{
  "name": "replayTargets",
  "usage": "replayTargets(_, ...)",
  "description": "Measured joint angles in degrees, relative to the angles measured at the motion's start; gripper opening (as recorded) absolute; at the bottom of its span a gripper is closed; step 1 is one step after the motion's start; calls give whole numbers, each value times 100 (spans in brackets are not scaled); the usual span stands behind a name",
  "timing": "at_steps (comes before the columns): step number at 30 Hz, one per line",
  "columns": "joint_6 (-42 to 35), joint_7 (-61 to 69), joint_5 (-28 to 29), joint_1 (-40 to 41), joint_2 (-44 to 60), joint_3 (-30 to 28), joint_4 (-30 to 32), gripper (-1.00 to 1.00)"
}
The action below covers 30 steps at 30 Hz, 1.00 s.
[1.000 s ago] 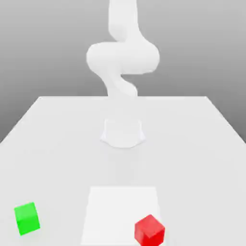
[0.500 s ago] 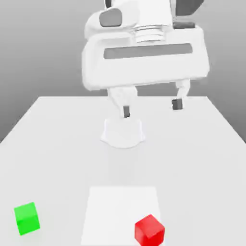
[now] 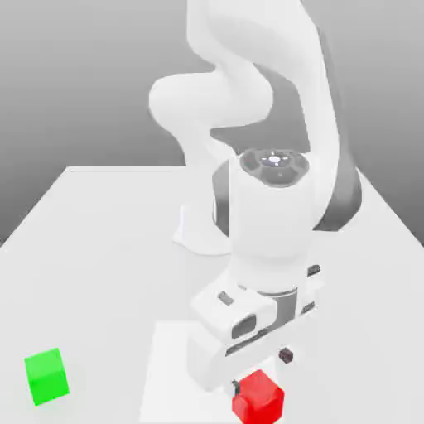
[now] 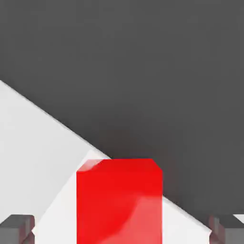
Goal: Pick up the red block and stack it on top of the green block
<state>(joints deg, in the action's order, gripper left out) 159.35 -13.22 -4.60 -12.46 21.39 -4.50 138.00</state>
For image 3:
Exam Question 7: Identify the small red cube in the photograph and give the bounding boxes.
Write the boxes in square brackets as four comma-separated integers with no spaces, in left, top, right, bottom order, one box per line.
[230,369,286,424]

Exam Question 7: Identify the small green cube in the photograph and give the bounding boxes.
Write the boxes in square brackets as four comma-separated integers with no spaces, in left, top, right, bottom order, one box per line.
[23,347,71,407]

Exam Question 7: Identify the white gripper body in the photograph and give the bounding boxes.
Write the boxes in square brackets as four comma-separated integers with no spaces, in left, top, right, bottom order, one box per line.
[185,326,300,394]

